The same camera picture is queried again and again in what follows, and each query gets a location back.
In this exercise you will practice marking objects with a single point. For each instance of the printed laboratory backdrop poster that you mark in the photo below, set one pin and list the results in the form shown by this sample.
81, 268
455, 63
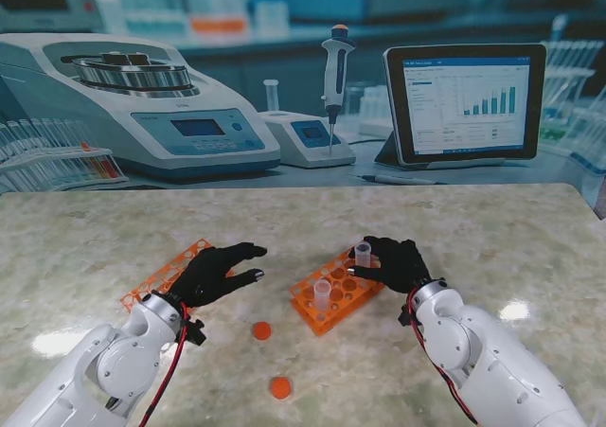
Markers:
303, 67

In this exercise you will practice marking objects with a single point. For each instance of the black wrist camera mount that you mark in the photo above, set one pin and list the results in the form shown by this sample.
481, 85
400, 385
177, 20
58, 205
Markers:
196, 333
405, 315

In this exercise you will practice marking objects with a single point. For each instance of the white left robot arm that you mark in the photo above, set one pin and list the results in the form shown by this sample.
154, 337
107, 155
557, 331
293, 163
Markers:
123, 361

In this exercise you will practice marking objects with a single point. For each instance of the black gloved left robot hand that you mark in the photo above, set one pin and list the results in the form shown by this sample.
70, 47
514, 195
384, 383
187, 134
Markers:
203, 280

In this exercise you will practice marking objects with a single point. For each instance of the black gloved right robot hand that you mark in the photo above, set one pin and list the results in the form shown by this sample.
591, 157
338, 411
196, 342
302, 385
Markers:
400, 266

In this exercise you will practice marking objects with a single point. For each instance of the orange plastic test tube rack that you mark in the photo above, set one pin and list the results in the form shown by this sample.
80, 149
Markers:
294, 299
152, 282

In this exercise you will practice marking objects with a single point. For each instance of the clear plastic centrifuge tube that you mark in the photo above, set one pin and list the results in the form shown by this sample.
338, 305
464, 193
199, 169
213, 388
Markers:
322, 297
364, 256

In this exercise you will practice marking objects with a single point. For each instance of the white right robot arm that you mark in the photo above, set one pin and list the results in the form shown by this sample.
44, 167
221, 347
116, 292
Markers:
473, 351

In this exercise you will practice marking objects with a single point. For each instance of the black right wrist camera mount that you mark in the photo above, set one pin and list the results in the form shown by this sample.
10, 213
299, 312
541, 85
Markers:
405, 315

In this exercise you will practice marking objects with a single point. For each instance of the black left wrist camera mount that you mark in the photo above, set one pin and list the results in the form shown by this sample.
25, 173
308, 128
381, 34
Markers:
196, 333

